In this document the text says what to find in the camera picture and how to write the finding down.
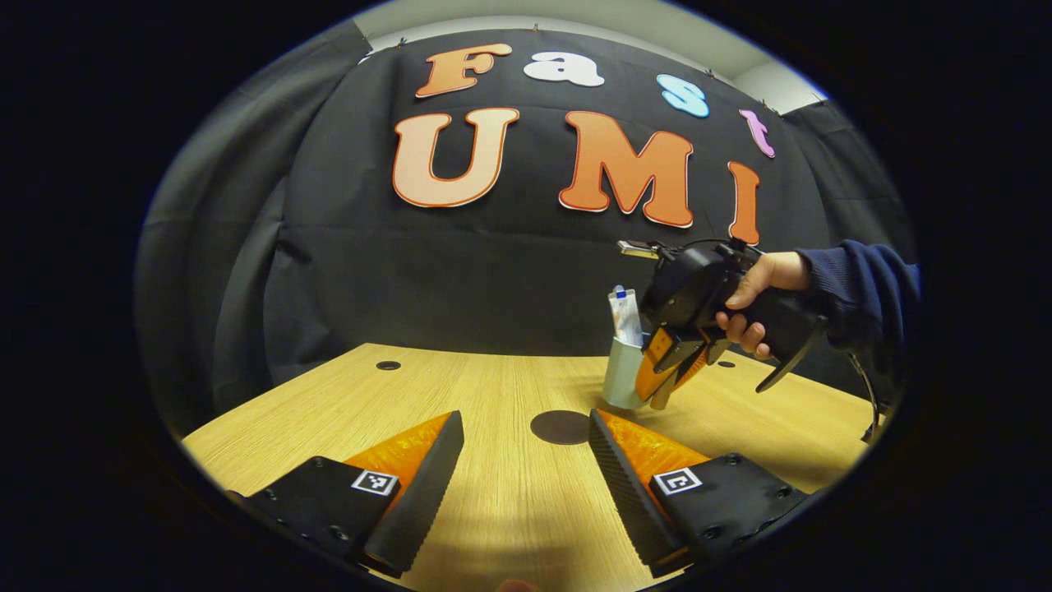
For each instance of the light blue cup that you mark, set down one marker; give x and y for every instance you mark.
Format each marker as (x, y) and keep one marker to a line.
(620, 378)

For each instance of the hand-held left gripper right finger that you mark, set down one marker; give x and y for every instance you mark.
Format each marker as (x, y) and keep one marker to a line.
(633, 493)

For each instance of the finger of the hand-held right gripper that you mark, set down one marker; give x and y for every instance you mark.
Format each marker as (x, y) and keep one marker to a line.
(653, 370)
(693, 367)

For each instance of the white toothpaste tube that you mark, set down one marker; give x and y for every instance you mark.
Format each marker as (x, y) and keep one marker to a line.
(629, 321)

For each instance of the dark round coaster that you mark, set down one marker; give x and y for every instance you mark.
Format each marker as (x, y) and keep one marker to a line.
(559, 427)

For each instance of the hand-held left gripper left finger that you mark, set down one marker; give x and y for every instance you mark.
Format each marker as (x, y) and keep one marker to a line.
(419, 501)

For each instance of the black backdrop cloth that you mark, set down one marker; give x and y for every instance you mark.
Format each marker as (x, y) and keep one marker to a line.
(460, 279)

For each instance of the wooden desktop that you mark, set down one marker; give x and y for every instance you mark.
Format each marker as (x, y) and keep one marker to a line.
(493, 395)

